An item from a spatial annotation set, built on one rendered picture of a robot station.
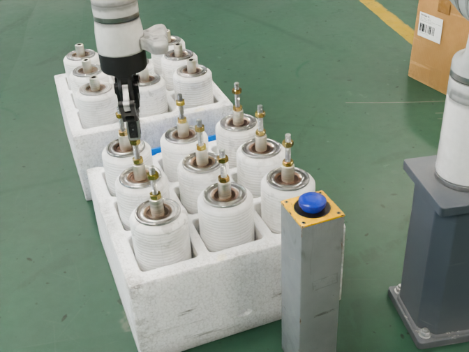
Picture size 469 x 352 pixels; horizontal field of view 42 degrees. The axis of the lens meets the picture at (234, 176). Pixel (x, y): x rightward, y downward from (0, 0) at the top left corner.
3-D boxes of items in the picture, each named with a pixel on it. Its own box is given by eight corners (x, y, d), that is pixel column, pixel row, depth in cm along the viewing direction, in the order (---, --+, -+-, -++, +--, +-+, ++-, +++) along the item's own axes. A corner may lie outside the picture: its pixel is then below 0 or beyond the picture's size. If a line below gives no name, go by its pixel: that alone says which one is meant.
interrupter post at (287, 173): (283, 175, 109) (283, 160, 108) (296, 178, 109) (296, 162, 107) (278, 182, 108) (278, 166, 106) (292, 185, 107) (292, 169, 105)
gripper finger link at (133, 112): (116, 100, 96) (122, 112, 102) (117, 111, 96) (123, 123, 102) (134, 98, 96) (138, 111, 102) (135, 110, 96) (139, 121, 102)
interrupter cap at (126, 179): (127, 195, 107) (127, 191, 106) (114, 174, 112) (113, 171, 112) (167, 182, 109) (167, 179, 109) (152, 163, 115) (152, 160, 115)
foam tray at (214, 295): (260, 195, 148) (258, 129, 139) (341, 300, 117) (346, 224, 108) (100, 237, 137) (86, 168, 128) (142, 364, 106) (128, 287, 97)
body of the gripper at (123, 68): (98, 37, 101) (107, 90, 106) (94, 56, 94) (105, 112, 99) (144, 33, 101) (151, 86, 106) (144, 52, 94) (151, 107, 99)
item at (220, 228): (197, 267, 117) (188, 188, 107) (243, 253, 120) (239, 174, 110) (215, 300, 109) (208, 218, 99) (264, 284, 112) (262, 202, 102)
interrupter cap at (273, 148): (234, 147, 119) (234, 144, 118) (267, 137, 122) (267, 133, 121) (254, 164, 113) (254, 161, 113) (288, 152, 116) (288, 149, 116)
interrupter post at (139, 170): (136, 184, 109) (134, 167, 108) (132, 177, 111) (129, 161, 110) (149, 179, 110) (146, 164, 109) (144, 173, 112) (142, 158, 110)
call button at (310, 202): (317, 200, 92) (318, 188, 91) (331, 214, 89) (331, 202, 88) (293, 206, 91) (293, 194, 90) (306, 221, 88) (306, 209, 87)
